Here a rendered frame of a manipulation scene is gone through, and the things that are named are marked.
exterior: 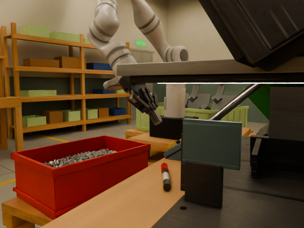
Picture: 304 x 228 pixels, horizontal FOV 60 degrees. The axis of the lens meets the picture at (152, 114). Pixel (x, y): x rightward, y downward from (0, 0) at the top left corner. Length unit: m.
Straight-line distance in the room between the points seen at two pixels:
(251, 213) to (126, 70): 0.29
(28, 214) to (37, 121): 5.09
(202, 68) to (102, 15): 0.49
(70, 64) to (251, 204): 5.86
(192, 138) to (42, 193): 0.39
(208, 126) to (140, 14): 0.75
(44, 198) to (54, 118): 5.32
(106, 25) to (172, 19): 8.88
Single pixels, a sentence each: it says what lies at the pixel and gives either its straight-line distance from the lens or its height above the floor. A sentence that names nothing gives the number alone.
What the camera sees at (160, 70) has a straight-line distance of 0.39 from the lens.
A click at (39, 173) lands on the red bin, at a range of 0.67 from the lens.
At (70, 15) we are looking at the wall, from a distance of 7.00.
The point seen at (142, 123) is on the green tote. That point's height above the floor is 0.83.
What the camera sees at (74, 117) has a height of 0.33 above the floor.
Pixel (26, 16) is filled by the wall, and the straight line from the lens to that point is 6.44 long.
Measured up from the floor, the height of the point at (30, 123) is 0.33.
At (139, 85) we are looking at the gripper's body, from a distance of 0.75.
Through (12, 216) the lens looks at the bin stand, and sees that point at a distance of 0.78.
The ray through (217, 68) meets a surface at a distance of 0.36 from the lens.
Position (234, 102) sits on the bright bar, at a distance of 0.46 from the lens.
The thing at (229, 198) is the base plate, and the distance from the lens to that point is 0.50.
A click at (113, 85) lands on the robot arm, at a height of 1.09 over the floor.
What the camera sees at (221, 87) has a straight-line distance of 1.78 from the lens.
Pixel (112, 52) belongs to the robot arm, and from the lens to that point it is 0.76.
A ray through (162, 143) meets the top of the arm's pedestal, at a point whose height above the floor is 0.85.
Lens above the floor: 1.10
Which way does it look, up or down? 7 degrees down
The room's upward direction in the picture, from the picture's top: straight up
